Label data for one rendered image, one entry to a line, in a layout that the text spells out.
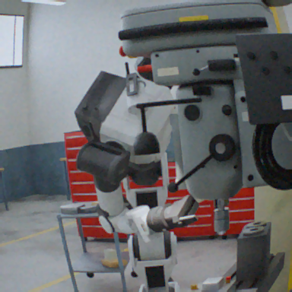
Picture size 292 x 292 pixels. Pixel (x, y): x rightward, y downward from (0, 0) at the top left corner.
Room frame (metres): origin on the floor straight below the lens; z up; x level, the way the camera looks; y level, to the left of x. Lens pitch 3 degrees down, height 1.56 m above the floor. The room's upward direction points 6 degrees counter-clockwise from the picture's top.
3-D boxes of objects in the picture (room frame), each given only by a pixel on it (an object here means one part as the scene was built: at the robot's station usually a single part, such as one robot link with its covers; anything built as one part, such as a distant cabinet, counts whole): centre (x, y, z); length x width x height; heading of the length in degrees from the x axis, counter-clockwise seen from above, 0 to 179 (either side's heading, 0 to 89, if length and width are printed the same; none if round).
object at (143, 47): (1.58, -0.21, 1.81); 0.47 x 0.26 x 0.16; 65
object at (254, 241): (1.92, -0.37, 1.01); 0.22 x 0.12 x 0.20; 163
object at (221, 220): (1.59, -0.20, 1.23); 0.05 x 0.05 x 0.06
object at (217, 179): (1.59, -0.20, 1.47); 0.21 x 0.19 x 0.32; 155
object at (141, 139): (1.65, 0.00, 1.48); 0.07 x 0.07 x 0.06
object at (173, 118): (1.64, -0.10, 1.44); 0.04 x 0.04 x 0.21; 65
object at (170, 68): (1.57, -0.24, 1.68); 0.34 x 0.24 x 0.10; 65
